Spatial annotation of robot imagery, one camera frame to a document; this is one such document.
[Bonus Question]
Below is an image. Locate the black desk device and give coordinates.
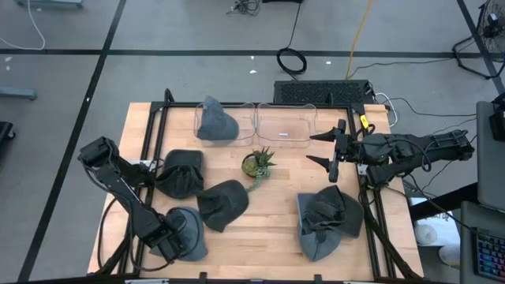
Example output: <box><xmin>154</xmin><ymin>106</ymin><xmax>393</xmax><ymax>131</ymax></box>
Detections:
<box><xmin>488</xmin><ymin>92</ymin><xmax>505</xmax><ymax>142</ymax></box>

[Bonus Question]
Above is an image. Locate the grey baseball cap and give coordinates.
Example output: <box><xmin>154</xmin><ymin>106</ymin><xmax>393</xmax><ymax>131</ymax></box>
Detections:
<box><xmin>295</xmin><ymin>192</ymin><xmax>344</xmax><ymax>263</ymax></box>
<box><xmin>148</xmin><ymin>206</ymin><xmax>209</xmax><ymax>263</ymax></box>
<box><xmin>196</xmin><ymin>95</ymin><xmax>241</xmax><ymax>142</ymax></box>

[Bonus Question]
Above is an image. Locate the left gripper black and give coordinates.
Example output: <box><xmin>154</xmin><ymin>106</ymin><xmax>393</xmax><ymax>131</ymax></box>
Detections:
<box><xmin>137</xmin><ymin>212</ymin><xmax>187</xmax><ymax>263</ymax></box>

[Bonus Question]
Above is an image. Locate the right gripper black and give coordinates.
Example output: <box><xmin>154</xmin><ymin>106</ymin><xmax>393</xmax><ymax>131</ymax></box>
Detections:
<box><xmin>305</xmin><ymin>119</ymin><xmax>372</xmax><ymax>183</ymax></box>

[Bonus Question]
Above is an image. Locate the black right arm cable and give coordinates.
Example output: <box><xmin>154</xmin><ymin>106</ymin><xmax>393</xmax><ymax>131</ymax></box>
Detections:
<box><xmin>390</xmin><ymin>132</ymin><xmax>435</xmax><ymax>174</ymax></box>

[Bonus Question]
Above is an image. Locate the black floor fan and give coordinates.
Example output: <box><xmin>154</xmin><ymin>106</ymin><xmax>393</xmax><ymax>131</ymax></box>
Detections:
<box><xmin>451</xmin><ymin>0</ymin><xmax>505</xmax><ymax>80</ymax></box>

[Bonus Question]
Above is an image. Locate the black baseball cap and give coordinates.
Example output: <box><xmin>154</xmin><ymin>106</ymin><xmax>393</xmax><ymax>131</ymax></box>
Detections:
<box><xmin>301</xmin><ymin>184</ymin><xmax>365</xmax><ymax>240</ymax></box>
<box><xmin>196</xmin><ymin>179</ymin><xmax>251</xmax><ymax>234</ymax></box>
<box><xmin>155</xmin><ymin>148</ymin><xmax>205</xmax><ymax>200</ymax></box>

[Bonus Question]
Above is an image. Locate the backlit rainbow keyboard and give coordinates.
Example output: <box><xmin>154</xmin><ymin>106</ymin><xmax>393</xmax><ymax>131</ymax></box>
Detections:
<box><xmin>473</xmin><ymin>227</ymin><xmax>505</xmax><ymax>283</ymax></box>

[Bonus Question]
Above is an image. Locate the black cable bundle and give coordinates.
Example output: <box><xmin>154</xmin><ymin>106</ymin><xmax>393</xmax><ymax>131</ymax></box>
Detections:
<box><xmin>226</xmin><ymin>0</ymin><xmax>262</xmax><ymax>17</ymax></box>

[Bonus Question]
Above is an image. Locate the yellow cable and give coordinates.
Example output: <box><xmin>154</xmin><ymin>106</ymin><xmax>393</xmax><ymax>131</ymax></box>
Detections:
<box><xmin>345</xmin><ymin>0</ymin><xmax>374</xmax><ymax>80</ymax></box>

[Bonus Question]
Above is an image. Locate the black furniture base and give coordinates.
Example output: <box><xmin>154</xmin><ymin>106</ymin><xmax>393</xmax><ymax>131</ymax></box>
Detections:
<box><xmin>0</xmin><ymin>121</ymin><xmax>17</xmax><ymax>153</ymax></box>

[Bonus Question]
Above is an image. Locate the grey desk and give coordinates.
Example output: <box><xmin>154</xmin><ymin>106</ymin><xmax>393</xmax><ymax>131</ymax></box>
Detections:
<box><xmin>476</xmin><ymin>100</ymin><xmax>505</xmax><ymax>212</ymax></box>
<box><xmin>458</xmin><ymin>200</ymin><xmax>505</xmax><ymax>284</ymax></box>

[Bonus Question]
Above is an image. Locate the potted succulent plant black pot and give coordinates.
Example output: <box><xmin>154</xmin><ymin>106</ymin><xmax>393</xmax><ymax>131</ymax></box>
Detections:
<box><xmin>241</xmin><ymin>145</ymin><xmax>277</xmax><ymax>193</ymax></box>

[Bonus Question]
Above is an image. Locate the thin black cable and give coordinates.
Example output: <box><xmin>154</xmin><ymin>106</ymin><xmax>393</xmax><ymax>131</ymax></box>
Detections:
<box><xmin>384</xmin><ymin>96</ymin><xmax>477</xmax><ymax>118</ymax></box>
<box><xmin>346</xmin><ymin>58</ymin><xmax>455</xmax><ymax>79</ymax></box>

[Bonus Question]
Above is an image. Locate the clear plastic bin with sticker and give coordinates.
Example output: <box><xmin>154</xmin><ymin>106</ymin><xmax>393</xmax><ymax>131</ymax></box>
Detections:
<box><xmin>255</xmin><ymin>103</ymin><xmax>319</xmax><ymax>150</ymax></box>

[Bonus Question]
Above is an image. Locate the black coiled cable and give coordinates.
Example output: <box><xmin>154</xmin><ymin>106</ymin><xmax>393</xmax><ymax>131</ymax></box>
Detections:
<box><xmin>275</xmin><ymin>0</ymin><xmax>309</xmax><ymax>82</ymax></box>

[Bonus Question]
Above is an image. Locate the white round object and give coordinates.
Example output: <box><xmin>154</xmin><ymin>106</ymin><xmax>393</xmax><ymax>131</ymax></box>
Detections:
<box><xmin>413</xmin><ymin>223</ymin><xmax>439</xmax><ymax>246</ymax></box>
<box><xmin>438</xmin><ymin>244</ymin><xmax>462</xmax><ymax>267</ymax></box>

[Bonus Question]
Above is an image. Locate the black left base cable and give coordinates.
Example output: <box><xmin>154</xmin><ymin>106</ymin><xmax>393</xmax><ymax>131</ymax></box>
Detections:
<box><xmin>96</xmin><ymin>196</ymin><xmax>119</xmax><ymax>273</ymax></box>

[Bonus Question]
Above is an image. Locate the black metal table frame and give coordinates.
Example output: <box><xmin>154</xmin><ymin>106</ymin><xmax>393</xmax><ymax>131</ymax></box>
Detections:
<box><xmin>94</xmin><ymin>88</ymin><xmax>425</xmax><ymax>284</ymax></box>

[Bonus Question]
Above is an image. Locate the white cable pair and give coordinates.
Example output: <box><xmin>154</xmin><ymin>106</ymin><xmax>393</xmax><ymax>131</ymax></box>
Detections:
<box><xmin>373</xmin><ymin>92</ymin><xmax>399</xmax><ymax>128</ymax></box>

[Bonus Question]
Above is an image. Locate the black perforated computer case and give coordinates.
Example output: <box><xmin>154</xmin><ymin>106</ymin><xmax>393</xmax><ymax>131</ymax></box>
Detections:
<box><xmin>273</xmin><ymin>80</ymin><xmax>376</xmax><ymax>106</ymax></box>

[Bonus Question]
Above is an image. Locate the grey furniture foot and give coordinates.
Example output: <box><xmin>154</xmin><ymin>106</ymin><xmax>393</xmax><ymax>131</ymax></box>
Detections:
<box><xmin>15</xmin><ymin>0</ymin><xmax>84</xmax><ymax>9</ymax></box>
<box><xmin>0</xmin><ymin>86</ymin><xmax>38</xmax><ymax>102</ymax></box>

